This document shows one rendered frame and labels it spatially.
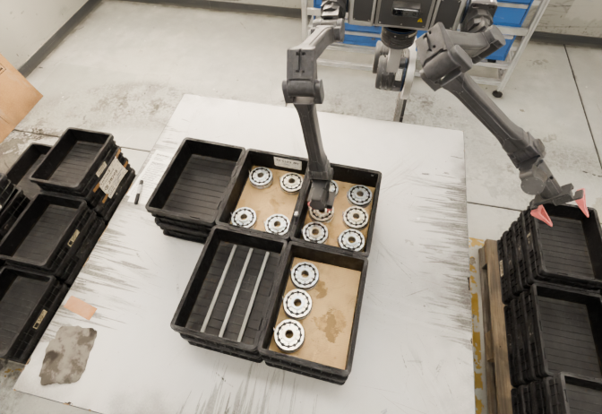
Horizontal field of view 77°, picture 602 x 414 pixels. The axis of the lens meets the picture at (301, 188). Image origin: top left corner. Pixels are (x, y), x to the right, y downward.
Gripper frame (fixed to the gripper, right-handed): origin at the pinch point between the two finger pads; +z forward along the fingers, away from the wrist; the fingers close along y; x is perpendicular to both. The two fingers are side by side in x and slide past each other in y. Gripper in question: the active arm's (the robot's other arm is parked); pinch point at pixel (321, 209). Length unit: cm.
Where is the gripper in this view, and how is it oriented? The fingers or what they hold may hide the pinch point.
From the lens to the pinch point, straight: 154.9
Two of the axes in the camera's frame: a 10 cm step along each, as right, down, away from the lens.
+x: 2.5, -7.9, 5.6
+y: 9.7, 1.9, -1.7
